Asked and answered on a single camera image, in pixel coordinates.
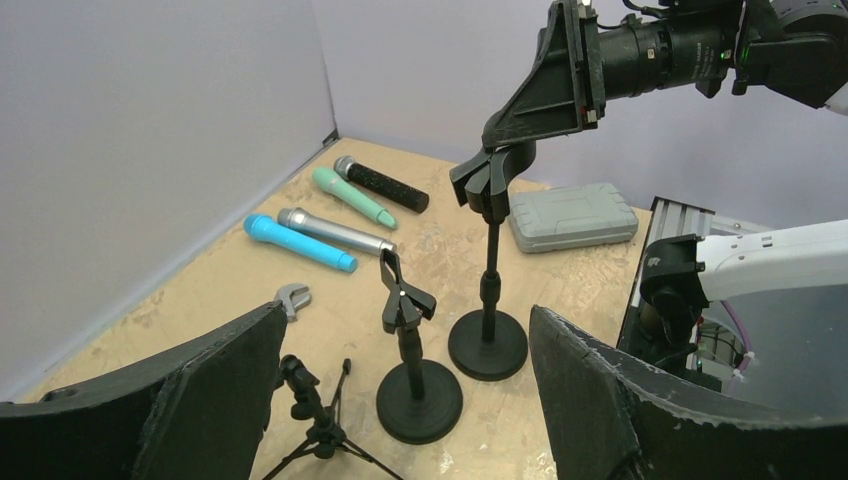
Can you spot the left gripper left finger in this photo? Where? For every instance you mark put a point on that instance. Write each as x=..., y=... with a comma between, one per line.
x=198, y=410

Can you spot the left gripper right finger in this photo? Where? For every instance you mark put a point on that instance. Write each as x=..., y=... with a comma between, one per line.
x=610, y=415

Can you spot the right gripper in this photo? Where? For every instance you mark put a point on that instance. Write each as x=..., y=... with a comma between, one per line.
x=566, y=79

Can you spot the black tripod shock-mount stand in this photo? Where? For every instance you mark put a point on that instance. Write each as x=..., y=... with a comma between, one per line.
x=326, y=436

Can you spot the black round-base mic stand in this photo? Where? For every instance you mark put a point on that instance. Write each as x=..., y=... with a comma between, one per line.
x=418, y=401

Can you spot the blue microphone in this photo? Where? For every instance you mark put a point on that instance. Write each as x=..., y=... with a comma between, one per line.
x=263, y=228

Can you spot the black handheld microphone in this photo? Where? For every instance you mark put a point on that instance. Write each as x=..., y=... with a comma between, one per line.
x=388, y=187

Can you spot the silver grey microphone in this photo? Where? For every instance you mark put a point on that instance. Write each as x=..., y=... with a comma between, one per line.
x=300, y=220

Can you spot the mint green microphone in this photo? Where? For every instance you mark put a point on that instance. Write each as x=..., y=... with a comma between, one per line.
x=332, y=183

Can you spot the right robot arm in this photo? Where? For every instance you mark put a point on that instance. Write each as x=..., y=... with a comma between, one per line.
x=739, y=104

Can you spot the red-handled adjustable wrench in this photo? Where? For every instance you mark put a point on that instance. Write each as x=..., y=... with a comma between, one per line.
x=293, y=297

